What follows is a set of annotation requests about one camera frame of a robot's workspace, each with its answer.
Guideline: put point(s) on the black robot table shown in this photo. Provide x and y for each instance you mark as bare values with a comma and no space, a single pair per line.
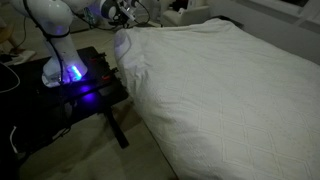
39,113

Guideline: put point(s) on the black table clamp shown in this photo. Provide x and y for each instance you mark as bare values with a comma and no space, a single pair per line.
101,68

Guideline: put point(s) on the white duvet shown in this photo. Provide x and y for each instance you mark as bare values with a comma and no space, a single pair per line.
223,104

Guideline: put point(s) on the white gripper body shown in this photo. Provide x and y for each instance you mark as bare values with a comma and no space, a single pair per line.
128,7

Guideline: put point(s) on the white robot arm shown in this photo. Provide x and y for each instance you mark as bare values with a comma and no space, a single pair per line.
54,18

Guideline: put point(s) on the white armchair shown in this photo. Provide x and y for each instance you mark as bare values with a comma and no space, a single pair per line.
183,12

